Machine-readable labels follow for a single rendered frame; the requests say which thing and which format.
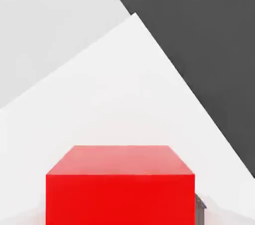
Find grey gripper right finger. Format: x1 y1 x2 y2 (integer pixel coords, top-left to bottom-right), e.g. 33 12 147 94
194 193 228 225

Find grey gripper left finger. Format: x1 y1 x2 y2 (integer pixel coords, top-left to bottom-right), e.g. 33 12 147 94
26 208 46 225

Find small red cube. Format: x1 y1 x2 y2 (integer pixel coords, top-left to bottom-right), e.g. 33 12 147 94
45 145 196 225

